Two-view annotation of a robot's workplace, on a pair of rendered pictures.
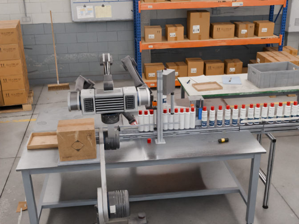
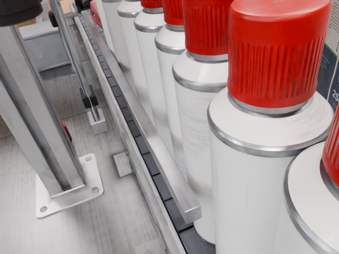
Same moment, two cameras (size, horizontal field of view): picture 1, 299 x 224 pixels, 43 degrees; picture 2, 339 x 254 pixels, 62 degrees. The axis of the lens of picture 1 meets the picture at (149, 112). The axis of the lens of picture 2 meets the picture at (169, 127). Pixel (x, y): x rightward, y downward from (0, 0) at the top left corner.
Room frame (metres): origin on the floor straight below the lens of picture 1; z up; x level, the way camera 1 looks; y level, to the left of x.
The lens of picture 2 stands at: (3.20, -0.39, 1.11)
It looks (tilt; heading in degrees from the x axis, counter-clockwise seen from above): 38 degrees down; 81
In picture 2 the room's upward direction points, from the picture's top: 9 degrees counter-clockwise
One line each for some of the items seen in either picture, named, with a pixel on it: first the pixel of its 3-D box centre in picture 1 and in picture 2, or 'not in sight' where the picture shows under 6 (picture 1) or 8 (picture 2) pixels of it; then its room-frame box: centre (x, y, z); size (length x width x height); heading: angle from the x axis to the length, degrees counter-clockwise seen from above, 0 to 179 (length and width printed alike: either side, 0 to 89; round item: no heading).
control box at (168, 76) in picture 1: (165, 82); not in sight; (3.17, -0.15, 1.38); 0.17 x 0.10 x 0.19; 151
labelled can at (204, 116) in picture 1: (204, 117); not in sight; (3.29, -0.52, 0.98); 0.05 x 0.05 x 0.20
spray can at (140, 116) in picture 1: (140, 120); not in sight; (3.23, 0.08, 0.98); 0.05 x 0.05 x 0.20
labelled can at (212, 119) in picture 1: (212, 116); not in sight; (3.30, -0.59, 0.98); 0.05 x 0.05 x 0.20
